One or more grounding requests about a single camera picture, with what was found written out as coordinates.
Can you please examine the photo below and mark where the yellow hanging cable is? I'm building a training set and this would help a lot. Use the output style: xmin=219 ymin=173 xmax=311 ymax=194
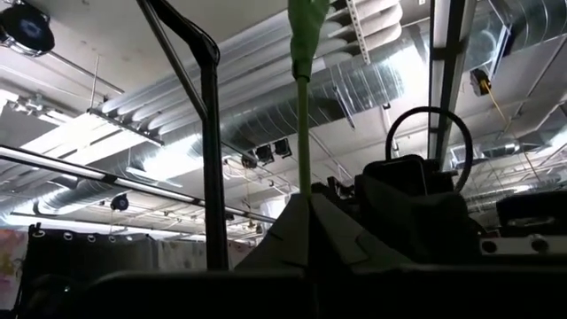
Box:
xmin=482 ymin=82 xmax=544 ymax=181

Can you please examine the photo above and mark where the black ceiling cord reel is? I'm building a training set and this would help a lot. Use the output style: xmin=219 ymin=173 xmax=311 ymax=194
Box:
xmin=109 ymin=193 xmax=130 ymax=213
xmin=0 ymin=2 xmax=57 ymax=58
xmin=470 ymin=68 xmax=493 ymax=97

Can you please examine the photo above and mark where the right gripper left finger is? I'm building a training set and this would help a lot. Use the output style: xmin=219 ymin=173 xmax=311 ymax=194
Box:
xmin=198 ymin=193 xmax=311 ymax=319

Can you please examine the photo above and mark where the black curtain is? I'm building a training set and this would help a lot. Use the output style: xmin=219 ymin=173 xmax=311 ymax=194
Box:
xmin=19 ymin=223 xmax=159 ymax=311

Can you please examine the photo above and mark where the pink artificial tulip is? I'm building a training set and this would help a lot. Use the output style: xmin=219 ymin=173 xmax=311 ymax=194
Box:
xmin=286 ymin=0 xmax=332 ymax=198

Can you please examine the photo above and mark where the silver ventilation duct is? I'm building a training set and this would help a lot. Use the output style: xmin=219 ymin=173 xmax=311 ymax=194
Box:
xmin=95 ymin=0 xmax=426 ymax=214

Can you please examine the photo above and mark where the black overhead rig frame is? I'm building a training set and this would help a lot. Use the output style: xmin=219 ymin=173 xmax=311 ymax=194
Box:
xmin=136 ymin=0 xmax=230 ymax=271

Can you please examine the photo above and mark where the black ceiling spotlight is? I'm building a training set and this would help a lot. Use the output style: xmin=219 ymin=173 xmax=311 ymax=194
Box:
xmin=273 ymin=136 xmax=293 ymax=160
xmin=254 ymin=144 xmax=276 ymax=166

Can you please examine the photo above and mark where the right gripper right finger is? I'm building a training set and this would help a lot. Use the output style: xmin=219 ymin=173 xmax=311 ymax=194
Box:
xmin=311 ymin=193 xmax=422 ymax=319

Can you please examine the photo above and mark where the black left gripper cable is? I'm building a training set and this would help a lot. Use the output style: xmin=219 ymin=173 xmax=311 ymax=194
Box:
xmin=384 ymin=105 xmax=474 ymax=194

